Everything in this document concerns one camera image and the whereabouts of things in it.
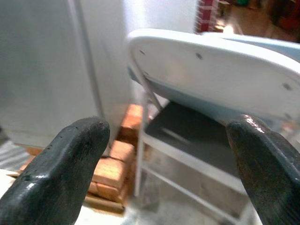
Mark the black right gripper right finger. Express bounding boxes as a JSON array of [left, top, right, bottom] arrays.
[[225, 113, 300, 225]]

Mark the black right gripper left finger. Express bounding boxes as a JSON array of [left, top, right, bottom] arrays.
[[0, 116, 111, 225]]

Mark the white small fridge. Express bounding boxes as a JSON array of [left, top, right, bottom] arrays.
[[0, 0, 135, 155]]

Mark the red brick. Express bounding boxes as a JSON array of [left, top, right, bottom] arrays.
[[107, 140, 137, 163], [87, 181, 125, 203], [118, 104, 144, 141], [92, 158, 129, 188]]

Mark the white folding chair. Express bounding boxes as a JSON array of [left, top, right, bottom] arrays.
[[126, 28, 300, 225]]

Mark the red brick pillar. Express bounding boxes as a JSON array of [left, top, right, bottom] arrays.
[[195, 0, 221, 33]]

